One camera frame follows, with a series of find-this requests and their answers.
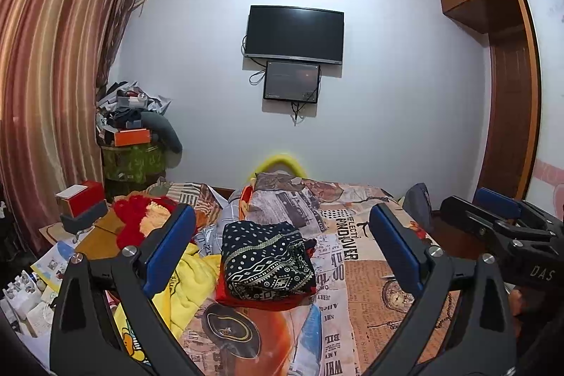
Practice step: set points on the grey cloth bundle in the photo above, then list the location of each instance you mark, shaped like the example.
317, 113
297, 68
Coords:
163, 125

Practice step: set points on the illustrated booklet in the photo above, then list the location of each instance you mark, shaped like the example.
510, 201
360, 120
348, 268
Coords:
48, 266

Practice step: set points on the group of small vials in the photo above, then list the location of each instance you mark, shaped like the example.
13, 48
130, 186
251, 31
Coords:
22, 288

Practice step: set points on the orange box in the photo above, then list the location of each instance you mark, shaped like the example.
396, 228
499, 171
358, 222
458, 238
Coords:
132, 137

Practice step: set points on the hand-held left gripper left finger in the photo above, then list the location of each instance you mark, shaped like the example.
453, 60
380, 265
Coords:
169, 252

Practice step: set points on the pile of papers and boxes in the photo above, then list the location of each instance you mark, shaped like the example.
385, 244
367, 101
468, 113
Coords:
127, 98

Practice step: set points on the black wall television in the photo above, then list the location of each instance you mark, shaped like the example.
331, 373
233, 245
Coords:
293, 32

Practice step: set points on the yellow curved bed rail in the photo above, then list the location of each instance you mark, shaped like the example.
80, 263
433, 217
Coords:
282, 159

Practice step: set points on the navy patterned hooded jacket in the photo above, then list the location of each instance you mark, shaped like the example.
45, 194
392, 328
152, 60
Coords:
264, 261

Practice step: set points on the wooden nightstand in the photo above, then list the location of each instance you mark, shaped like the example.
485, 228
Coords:
99, 241

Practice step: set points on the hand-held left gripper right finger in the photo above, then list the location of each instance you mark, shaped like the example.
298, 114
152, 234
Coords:
396, 252

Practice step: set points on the red white box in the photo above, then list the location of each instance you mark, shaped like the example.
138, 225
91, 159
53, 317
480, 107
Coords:
86, 202

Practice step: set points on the striped orange grey bedding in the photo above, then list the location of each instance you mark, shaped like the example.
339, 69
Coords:
189, 193

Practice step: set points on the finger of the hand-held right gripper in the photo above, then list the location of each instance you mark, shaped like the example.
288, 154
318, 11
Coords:
476, 217
498, 200

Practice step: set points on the grey blue backpack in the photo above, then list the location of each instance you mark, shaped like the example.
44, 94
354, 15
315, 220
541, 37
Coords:
418, 200

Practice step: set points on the peach cloth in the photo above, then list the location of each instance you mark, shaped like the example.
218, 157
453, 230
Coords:
156, 217

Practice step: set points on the red fuzzy knit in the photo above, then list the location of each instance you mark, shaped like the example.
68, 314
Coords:
127, 217

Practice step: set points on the small black wall monitor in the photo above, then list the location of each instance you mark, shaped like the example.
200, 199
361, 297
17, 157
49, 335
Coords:
291, 80

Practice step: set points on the yellow garment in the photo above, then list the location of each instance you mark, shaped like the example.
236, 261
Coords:
194, 279

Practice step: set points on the dark grey box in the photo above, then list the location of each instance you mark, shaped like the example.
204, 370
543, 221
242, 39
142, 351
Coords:
83, 219

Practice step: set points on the green patterned box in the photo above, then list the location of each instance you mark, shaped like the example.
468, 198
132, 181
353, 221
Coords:
132, 164

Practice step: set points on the red garment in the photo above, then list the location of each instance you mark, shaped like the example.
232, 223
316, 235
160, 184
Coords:
264, 304

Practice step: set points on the striped brown curtain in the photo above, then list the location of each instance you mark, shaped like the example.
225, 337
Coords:
53, 72

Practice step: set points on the newspaper print blanket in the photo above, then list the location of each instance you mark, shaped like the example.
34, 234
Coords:
365, 292

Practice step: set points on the pale grey cloth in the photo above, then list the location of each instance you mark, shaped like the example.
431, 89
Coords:
211, 239

